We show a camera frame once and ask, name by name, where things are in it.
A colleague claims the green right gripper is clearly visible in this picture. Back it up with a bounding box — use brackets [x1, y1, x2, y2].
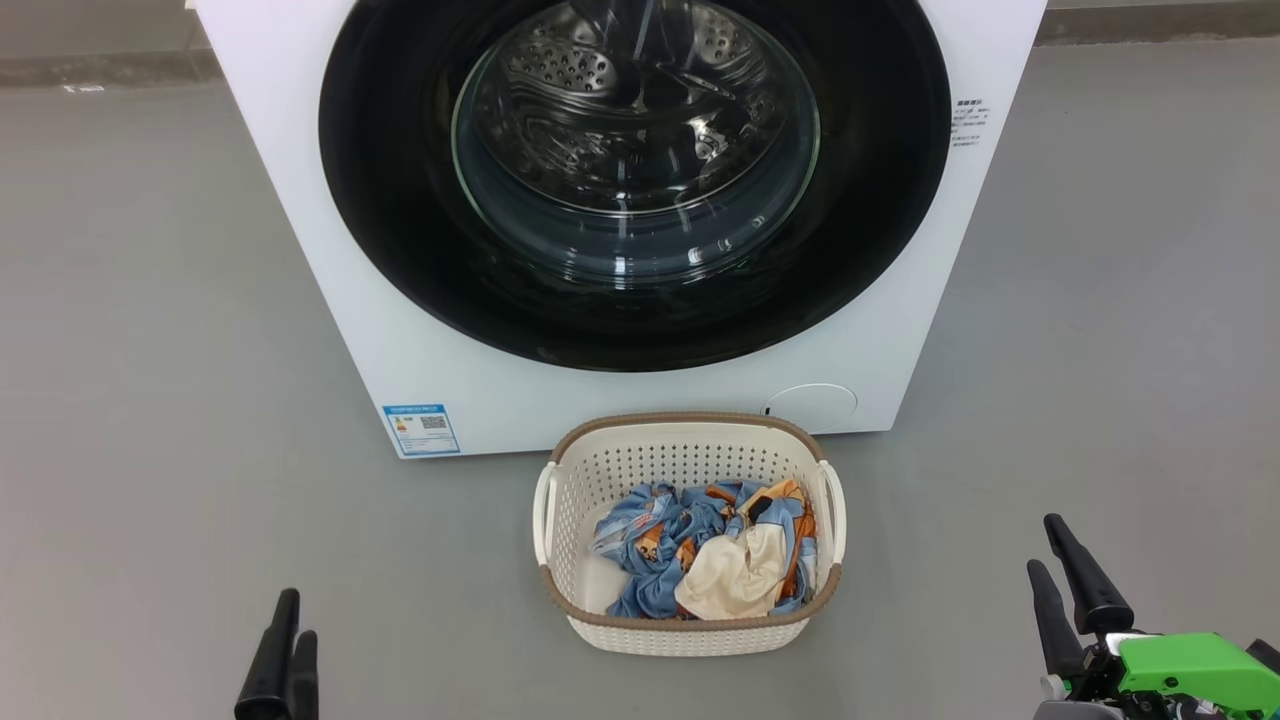
[1027, 514, 1280, 720]

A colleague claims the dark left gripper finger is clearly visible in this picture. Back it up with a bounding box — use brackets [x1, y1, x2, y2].
[288, 630, 319, 720]
[234, 588, 301, 720]

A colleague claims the cream white garment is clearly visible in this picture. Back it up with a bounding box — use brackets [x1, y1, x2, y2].
[675, 522, 791, 621]

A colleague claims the blue patterned garment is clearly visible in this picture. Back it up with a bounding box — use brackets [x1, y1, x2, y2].
[592, 480, 819, 619]

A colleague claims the black rimmed glass washer door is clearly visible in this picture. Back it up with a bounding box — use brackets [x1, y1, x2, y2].
[318, 0, 952, 373]

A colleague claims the white front-load washing machine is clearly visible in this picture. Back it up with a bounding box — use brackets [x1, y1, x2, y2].
[190, 0, 1048, 461]

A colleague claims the stainless steel washing machine drum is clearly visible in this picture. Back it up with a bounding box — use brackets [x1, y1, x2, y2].
[470, 0, 801, 216]

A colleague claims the blue energy label sticker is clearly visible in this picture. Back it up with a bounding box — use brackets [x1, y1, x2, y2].
[382, 404, 461, 458]

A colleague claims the cream perforated laundry basket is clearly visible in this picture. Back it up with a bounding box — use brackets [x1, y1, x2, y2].
[532, 411, 848, 658]

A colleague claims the round white filter cover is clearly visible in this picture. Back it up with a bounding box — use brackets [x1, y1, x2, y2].
[765, 384, 859, 433]

